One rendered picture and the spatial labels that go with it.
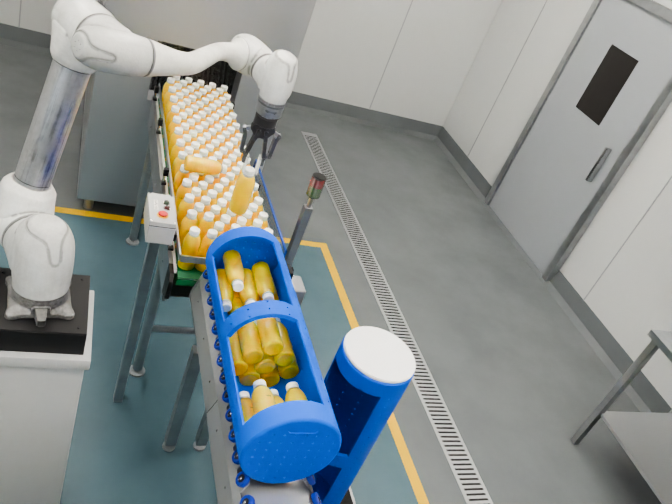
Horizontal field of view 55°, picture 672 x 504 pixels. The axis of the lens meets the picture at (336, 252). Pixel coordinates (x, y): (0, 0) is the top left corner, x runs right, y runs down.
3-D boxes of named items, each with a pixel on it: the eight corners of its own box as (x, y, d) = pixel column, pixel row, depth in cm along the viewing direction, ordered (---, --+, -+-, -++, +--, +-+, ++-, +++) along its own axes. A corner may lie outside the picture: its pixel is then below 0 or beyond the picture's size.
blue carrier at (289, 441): (226, 485, 177) (257, 418, 162) (196, 280, 243) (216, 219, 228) (321, 484, 189) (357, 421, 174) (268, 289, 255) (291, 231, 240)
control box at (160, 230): (145, 242, 243) (149, 220, 238) (143, 212, 258) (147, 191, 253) (171, 245, 247) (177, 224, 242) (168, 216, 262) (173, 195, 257)
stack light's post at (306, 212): (241, 378, 342) (305, 208, 284) (240, 372, 345) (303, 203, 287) (249, 378, 344) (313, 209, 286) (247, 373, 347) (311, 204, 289)
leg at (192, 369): (162, 452, 290) (192, 354, 257) (161, 441, 294) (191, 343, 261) (175, 452, 292) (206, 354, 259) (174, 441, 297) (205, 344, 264)
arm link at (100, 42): (159, 41, 163) (135, 20, 170) (91, 28, 150) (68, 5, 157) (146, 89, 169) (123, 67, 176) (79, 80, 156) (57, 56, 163)
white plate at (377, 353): (356, 315, 245) (355, 317, 246) (334, 357, 221) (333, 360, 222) (422, 347, 243) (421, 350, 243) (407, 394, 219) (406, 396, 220)
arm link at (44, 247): (21, 307, 178) (27, 243, 167) (-1, 268, 188) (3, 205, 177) (79, 295, 189) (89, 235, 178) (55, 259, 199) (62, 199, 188)
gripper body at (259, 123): (255, 116, 207) (248, 140, 212) (281, 122, 209) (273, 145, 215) (254, 104, 212) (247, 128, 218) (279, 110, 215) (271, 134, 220)
